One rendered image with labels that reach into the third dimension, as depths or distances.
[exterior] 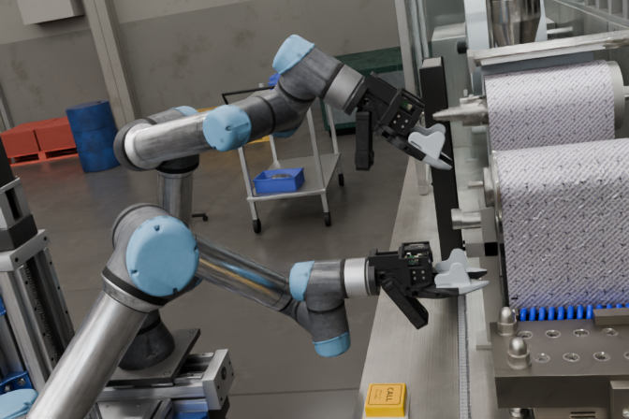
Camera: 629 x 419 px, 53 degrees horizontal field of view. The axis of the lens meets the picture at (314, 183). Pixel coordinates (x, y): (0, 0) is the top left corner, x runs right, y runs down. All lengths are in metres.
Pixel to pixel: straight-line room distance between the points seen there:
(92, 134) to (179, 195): 6.25
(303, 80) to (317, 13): 7.73
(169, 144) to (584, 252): 0.77
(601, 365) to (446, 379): 0.32
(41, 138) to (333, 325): 8.23
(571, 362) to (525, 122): 0.50
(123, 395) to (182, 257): 0.79
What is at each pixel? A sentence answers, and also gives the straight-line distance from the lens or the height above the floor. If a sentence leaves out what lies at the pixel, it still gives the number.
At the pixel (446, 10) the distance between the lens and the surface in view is 2.10.
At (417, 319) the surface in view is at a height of 1.03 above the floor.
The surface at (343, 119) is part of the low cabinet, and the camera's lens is 7.03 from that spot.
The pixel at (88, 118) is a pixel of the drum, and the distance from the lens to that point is 7.74.
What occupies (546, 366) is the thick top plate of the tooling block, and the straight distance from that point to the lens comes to 1.08.
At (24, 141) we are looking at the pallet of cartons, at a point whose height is 0.31.
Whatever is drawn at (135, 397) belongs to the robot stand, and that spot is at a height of 0.73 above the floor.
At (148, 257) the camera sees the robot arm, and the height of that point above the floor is 1.30.
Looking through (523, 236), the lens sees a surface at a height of 1.18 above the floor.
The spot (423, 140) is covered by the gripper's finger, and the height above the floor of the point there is 1.36.
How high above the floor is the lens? 1.65
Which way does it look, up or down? 17 degrees down
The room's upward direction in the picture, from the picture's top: 10 degrees counter-clockwise
